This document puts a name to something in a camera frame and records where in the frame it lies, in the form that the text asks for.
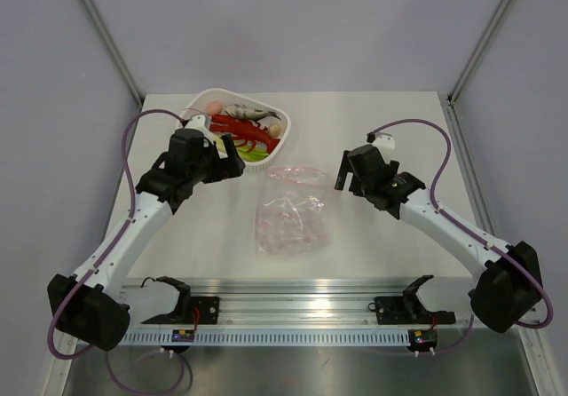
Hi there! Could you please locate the red toy lobster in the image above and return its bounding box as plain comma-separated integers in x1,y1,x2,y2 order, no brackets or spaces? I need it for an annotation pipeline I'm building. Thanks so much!
209,115,280,154

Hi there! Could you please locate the white plastic basket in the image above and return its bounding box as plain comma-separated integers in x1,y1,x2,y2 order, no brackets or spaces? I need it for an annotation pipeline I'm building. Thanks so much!
182,88,291,172

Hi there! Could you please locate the clear zip top bag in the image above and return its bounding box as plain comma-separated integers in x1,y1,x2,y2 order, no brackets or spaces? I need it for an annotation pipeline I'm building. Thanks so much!
255,167,331,257

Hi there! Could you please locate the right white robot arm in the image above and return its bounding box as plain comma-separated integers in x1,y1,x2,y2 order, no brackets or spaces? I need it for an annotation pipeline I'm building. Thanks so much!
335,144,544,333

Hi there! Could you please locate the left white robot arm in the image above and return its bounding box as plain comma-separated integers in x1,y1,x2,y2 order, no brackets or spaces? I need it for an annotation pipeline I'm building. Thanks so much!
47,129,245,360

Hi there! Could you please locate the green toy leek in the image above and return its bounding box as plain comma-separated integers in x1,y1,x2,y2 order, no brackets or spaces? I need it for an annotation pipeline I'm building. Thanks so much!
234,139,269,162

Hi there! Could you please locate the grey toy fish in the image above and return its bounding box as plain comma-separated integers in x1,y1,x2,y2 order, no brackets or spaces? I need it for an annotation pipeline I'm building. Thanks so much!
223,104,280,122

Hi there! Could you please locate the pink toy egg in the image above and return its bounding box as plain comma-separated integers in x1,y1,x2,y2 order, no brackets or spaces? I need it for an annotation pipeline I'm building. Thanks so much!
205,101,224,115

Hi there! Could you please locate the right small circuit board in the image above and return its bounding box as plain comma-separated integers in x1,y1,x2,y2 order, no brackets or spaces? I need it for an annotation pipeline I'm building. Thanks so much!
408,329,438,351

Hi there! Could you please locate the small circuit board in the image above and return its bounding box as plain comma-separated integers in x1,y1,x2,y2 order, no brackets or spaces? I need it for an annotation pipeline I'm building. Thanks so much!
408,329,438,351
171,329,195,343

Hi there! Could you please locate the left small circuit board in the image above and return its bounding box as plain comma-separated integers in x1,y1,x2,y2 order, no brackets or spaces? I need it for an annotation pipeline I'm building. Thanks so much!
171,329,195,343

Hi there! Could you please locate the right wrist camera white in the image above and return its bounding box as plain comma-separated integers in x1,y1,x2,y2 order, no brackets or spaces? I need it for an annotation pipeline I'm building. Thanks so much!
367,132,396,151

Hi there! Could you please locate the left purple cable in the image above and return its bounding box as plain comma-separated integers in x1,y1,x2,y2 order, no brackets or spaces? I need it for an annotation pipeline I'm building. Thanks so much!
47,108,196,392

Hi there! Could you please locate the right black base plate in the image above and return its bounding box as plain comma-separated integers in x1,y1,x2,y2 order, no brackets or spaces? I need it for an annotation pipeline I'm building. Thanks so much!
367,296,456,326

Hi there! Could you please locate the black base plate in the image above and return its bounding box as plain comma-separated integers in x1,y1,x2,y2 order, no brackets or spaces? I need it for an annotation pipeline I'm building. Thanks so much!
367,296,456,326
143,296,220,325

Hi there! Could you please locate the aluminium mounting rail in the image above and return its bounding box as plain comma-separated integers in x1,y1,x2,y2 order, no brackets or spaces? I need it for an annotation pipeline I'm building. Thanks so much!
122,275,471,326

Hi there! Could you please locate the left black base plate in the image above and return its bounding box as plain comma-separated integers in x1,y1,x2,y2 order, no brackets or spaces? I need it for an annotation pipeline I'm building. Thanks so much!
143,296,220,325

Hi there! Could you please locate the left aluminium frame post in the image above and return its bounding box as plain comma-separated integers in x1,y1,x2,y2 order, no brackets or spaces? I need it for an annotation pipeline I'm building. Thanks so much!
78,0,145,110

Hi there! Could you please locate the aluminium frame post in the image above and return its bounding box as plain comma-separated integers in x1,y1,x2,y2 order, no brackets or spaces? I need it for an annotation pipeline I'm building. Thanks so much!
78,0,145,110
446,0,532,107

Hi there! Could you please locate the white slotted cable duct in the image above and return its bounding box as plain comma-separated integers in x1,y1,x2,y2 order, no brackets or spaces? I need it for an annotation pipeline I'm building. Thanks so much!
121,328,410,347

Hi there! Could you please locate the right aluminium frame post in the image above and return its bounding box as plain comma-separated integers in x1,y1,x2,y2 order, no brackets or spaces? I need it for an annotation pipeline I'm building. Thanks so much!
446,0,532,107

